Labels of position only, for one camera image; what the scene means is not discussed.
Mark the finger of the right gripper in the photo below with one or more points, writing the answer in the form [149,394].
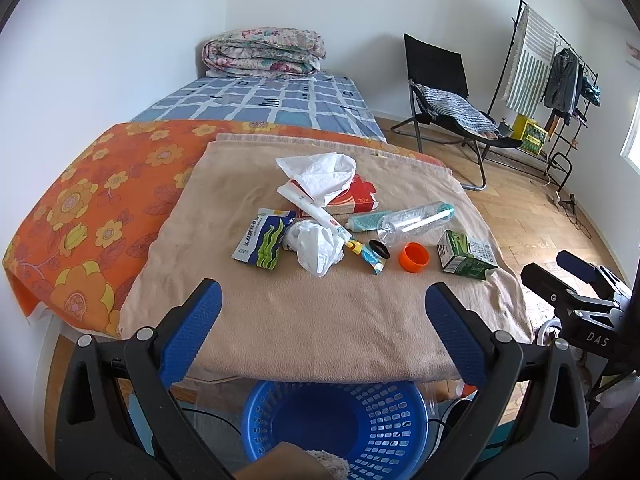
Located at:
[585,271]
[552,289]

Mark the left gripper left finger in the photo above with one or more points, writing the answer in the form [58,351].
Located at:
[156,358]

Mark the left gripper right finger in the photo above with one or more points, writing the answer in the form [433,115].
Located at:
[484,360]

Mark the green white milk carton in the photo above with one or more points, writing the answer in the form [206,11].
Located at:
[465,256]

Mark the orange plastic cap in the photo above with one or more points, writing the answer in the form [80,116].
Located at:
[414,257]

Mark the blue seaweed soup packet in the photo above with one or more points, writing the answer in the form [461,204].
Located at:
[260,246]

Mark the clear plastic bottle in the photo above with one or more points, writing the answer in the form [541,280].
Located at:
[400,227]

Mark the white wet wipe packet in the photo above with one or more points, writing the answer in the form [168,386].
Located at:
[303,202]

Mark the teal cream tube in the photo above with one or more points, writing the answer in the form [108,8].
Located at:
[366,222]

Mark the red cardboard box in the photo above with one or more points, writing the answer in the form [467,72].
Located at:
[358,198]

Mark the large white tissue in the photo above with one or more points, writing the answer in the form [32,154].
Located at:
[321,176]

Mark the blue plastic basket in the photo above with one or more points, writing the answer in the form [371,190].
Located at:
[380,429]

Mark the orange floral sheet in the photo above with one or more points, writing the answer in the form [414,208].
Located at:
[83,245]

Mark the black clothes rack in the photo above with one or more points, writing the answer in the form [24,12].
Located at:
[553,164]

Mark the yellow crate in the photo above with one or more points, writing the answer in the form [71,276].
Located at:
[532,136]

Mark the teal hanging garment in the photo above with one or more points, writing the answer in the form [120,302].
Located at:
[590,91]

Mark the dark hanging jacket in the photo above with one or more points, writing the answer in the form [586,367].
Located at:
[561,92]

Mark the beige blanket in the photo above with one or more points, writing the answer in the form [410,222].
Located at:
[351,325]

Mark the black white chair cushion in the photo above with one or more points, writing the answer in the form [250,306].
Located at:
[444,104]

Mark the black folding chair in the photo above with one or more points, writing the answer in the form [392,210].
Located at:
[442,69]

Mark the striped hanging towel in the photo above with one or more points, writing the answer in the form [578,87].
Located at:
[534,49]

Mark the blue checked mattress cover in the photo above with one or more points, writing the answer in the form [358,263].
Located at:
[321,101]

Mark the folded floral quilt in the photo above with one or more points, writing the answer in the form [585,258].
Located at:
[265,52]

